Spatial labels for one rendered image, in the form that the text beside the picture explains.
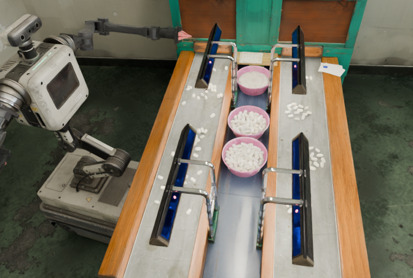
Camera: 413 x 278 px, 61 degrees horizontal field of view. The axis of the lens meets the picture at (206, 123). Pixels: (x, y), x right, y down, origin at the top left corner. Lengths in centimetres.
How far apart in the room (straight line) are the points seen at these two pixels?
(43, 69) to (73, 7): 226
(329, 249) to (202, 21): 179
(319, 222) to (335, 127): 66
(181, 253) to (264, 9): 172
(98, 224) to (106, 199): 18
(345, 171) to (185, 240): 94
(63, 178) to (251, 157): 129
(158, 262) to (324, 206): 88
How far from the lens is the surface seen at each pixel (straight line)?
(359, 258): 184
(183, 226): 186
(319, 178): 205
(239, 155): 210
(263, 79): 262
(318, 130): 228
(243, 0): 260
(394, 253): 281
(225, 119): 226
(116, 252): 184
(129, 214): 192
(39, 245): 297
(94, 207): 237
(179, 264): 178
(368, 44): 383
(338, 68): 274
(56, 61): 182
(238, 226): 192
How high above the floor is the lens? 237
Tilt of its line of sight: 46 degrees down
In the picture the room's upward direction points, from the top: 5 degrees counter-clockwise
